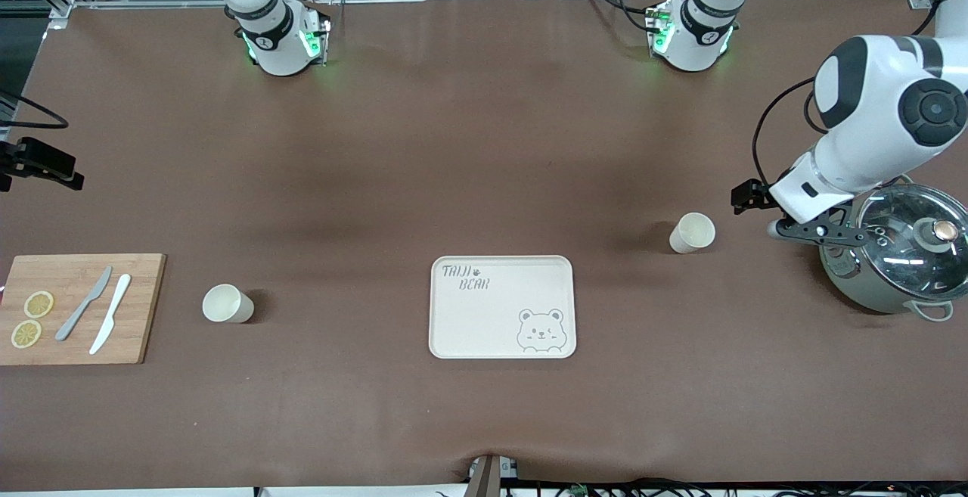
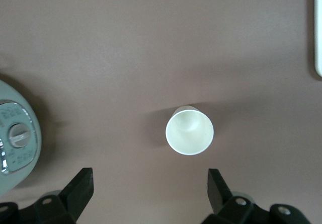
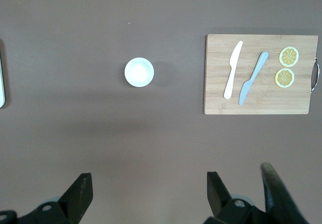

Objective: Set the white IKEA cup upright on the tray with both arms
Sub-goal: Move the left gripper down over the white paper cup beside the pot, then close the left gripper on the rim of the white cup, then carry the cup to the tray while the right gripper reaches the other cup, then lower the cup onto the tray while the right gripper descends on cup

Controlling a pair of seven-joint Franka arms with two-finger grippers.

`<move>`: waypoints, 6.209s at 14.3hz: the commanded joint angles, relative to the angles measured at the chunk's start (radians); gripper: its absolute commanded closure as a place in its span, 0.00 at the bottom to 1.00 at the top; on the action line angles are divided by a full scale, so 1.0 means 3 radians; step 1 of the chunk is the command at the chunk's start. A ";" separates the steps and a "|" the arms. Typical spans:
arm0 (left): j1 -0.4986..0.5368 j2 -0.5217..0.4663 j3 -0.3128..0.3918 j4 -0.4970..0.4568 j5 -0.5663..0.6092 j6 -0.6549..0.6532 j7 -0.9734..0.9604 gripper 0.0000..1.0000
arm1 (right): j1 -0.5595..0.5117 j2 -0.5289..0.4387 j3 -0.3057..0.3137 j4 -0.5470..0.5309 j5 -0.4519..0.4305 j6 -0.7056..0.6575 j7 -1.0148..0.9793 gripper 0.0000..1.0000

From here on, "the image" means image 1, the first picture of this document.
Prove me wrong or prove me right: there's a white IKEA cup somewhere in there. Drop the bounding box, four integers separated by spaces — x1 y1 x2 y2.
202 284 255 324
669 212 716 255

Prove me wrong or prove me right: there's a cream bear print tray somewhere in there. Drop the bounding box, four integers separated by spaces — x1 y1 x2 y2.
429 255 578 360

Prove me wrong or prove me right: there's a grey plastic knife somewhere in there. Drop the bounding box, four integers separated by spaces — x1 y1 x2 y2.
54 266 113 342

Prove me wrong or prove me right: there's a grey cooking pot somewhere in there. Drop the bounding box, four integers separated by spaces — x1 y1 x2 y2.
819 179 955 324

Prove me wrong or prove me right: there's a white plastic knife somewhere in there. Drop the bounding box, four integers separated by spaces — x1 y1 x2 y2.
88 274 132 356

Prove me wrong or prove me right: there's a glass pot lid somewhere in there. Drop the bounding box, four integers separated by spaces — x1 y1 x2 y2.
857 183 968 301

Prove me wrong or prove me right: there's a bamboo cutting board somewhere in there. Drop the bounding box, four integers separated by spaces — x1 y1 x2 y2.
0 253 166 366

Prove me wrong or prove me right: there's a brown table cover mat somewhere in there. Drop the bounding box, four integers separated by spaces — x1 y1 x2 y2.
0 0 968 490

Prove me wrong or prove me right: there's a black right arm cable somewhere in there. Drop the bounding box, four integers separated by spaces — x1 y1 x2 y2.
0 92 69 129

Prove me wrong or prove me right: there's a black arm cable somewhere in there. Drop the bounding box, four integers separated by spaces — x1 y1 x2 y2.
752 0 946 189
0 92 69 129

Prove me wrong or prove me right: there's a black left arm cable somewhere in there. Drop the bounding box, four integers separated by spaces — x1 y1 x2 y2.
752 0 946 189

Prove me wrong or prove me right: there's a grey metal bracket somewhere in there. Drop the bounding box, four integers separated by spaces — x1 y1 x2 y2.
465 453 520 497

